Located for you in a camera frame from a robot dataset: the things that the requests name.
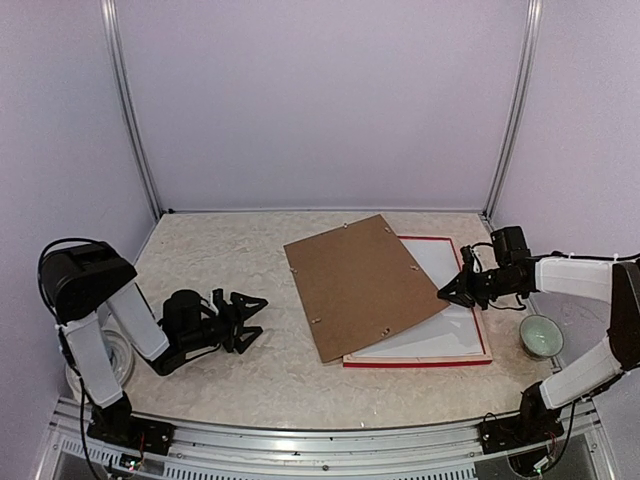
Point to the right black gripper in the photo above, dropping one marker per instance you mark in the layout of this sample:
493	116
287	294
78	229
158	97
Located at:
466	295

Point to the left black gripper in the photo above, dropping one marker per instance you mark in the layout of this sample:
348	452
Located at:
235	323

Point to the cat photo print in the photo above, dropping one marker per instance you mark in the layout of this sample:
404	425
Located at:
440	300

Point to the brown backing board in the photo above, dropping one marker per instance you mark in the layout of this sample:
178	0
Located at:
359	285

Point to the red wooden picture frame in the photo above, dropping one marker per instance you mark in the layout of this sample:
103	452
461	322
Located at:
450	362

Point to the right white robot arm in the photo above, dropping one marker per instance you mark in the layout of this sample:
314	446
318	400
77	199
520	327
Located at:
596	298

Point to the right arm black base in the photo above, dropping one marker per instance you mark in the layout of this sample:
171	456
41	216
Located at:
507	433

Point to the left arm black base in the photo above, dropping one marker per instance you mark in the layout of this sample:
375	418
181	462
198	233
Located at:
143	435

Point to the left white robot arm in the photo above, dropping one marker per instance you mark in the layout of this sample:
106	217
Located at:
85	282

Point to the green ceramic bowl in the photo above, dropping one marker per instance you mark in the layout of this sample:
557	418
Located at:
540	337

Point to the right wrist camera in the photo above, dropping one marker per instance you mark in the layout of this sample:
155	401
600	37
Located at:
471	259

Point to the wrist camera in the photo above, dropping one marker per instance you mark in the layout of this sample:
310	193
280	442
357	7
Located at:
471	259
215	302

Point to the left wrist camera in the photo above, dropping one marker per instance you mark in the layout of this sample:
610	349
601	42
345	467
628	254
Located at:
215	302

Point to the front aluminium rail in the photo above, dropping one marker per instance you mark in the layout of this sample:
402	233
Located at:
211	451

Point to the right aluminium corner post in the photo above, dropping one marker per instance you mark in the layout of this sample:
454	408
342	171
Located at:
517	107

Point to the aluminium corner post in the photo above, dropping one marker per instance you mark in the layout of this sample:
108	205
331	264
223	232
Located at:
115	49
517	107

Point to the left aluminium corner post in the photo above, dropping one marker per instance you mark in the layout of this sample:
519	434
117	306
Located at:
115	49

